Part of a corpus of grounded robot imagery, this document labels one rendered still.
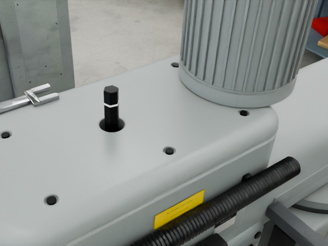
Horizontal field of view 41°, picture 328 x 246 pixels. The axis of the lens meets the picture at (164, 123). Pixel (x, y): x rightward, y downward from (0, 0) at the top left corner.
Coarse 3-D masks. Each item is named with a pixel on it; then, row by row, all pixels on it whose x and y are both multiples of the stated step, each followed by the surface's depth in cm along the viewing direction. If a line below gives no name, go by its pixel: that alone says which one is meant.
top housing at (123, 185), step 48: (96, 96) 69; (144, 96) 69; (192, 96) 70; (0, 144) 59; (48, 144) 59; (96, 144) 60; (144, 144) 60; (192, 144) 61; (240, 144) 63; (0, 192) 52; (48, 192) 52; (96, 192) 53; (144, 192) 55; (192, 192) 62; (0, 240) 48; (48, 240) 48; (96, 240) 53
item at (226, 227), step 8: (232, 216) 76; (240, 216) 78; (216, 224) 74; (224, 224) 76; (232, 224) 78; (240, 224) 80; (208, 232) 74; (216, 232) 76; (224, 232) 78; (192, 240) 72; (200, 240) 74
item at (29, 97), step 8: (32, 88) 68; (40, 88) 68; (48, 88) 69; (24, 96) 66; (32, 96) 67; (48, 96) 67; (56, 96) 67; (0, 104) 64; (8, 104) 64; (16, 104) 65; (24, 104) 65; (32, 104) 66; (40, 104) 66; (0, 112) 64
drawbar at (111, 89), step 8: (104, 88) 60; (112, 88) 60; (104, 96) 60; (112, 96) 59; (112, 104) 60; (104, 112) 61; (112, 112) 61; (104, 120) 62; (112, 120) 62; (112, 128) 63
